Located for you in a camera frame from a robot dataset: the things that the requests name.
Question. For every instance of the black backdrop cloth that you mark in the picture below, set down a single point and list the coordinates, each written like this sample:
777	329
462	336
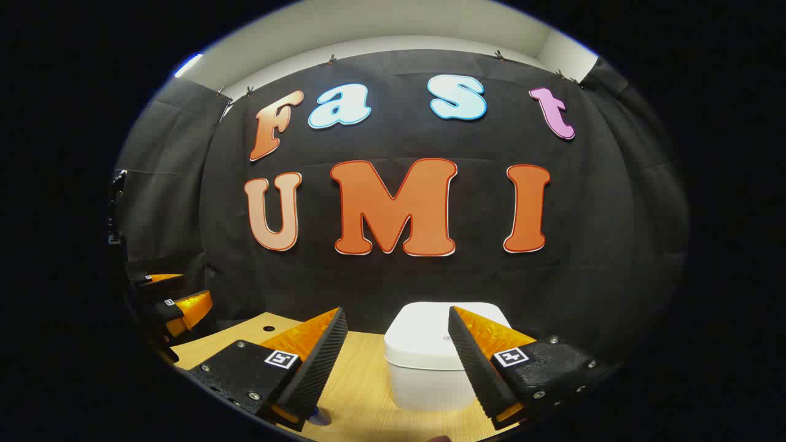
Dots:
368	288

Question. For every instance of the blue paper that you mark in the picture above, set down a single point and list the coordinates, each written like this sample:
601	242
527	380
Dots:
319	418

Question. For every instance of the white desktop garbage bin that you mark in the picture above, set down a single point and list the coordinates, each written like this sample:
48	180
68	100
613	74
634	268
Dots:
424	344

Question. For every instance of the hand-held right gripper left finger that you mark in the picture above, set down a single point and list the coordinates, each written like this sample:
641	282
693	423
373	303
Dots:
319	362

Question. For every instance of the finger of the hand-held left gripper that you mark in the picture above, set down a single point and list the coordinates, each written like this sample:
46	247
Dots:
178	310
161	283

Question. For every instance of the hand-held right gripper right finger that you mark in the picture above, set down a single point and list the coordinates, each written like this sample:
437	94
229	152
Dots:
473	362

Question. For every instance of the wooden desktop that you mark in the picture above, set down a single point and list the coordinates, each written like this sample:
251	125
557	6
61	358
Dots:
362	393

